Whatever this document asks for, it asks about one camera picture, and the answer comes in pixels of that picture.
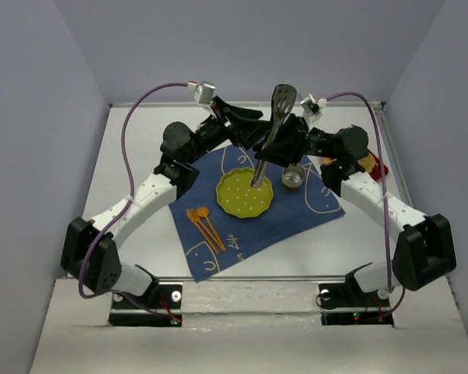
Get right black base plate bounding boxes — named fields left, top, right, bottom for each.
left=314, top=283, right=394, bottom=326

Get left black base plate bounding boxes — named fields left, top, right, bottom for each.
left=108, top=282, right=183, bottom=328

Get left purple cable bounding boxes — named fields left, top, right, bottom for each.
left=79, top=79, right=180, bottom=324

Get green dotted plate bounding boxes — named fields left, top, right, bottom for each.
left=215, top=168, right=275, bottom=219

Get metal cup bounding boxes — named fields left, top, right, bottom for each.
left=282, top=164, right=306, bottom=192

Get red tray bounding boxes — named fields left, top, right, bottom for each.
left=368, top=150, right=389, bottom=182

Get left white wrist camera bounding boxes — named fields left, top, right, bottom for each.
left=187, top=80, right=216, bottom=107

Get purple cable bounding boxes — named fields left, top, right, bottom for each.
left=79, top=79, right=180, bottom=324
left=323, top=91, right=409, bottom=323

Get brown bread slice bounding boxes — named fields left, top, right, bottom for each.
left=358, top=153, right=378, bottom=174

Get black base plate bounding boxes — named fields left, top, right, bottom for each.
left=108, top=282, right=183, bottom=328
left=314, top=283, right=394, bottom=326

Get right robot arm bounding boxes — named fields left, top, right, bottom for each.
left=254, top=115, right=456, bottom=298

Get orange plastic spoon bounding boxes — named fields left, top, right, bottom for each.
left=196, top=206, right=226, bottom=252

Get blue embroidered cloth mat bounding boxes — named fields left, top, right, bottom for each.
left=169, top=146, right=345, bottom=282

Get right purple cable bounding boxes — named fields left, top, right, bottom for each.
left=323, top=91, right=409, bottom=323

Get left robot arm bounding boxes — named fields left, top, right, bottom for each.
left=61, top=97, right=271, bottom=302

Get metal serving tongs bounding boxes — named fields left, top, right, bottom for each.
left=250, top=84, right=297, bottom=188

